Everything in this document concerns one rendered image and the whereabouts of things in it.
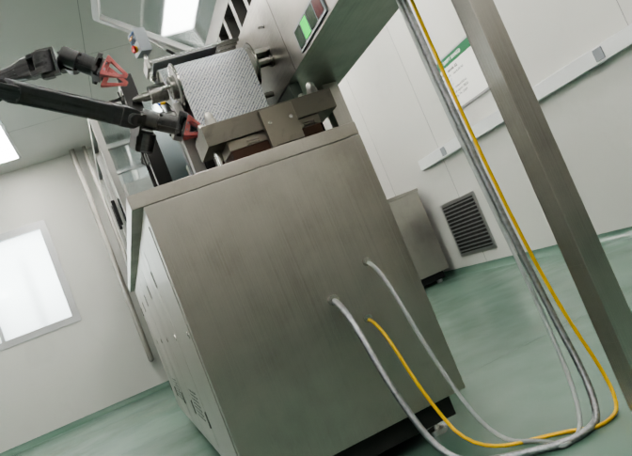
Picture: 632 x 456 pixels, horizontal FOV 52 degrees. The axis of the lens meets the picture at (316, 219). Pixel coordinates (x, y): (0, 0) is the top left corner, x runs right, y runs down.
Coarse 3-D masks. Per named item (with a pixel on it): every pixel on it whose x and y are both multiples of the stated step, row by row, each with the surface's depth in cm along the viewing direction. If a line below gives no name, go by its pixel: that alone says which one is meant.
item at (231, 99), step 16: (240, 80) 205; (256, 80) 206; (192, 96) 199; (208, 96) 201; (224, 96) 202; (240, 96) 204; (256, 96) 205; (192, 112) 199; (224, 112) 201; (240, 112) 203
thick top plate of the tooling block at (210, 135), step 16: (304, 96) 188; (320, 96) 189; (256, 112) 183; (304, 112) 187; (320, 112) 189; (208, 128) 178; (224, 128) 180; (240, 128) 181; (256, 128) 182; (208, 144) 177; (224, 144) 181; (208, 160) 192
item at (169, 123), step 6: (162, 114) 194; (168, 114) 195; (180, 114) 192; (162, 120) 193; (168, 120) 193; (174, 120) 194; (162, 126) 193; (168, 126) 193; (174, 126) 194; (180, 126) 192; (162, 132) 196; (168, 132) 195; (174, 132) 195; (174, 138) 199
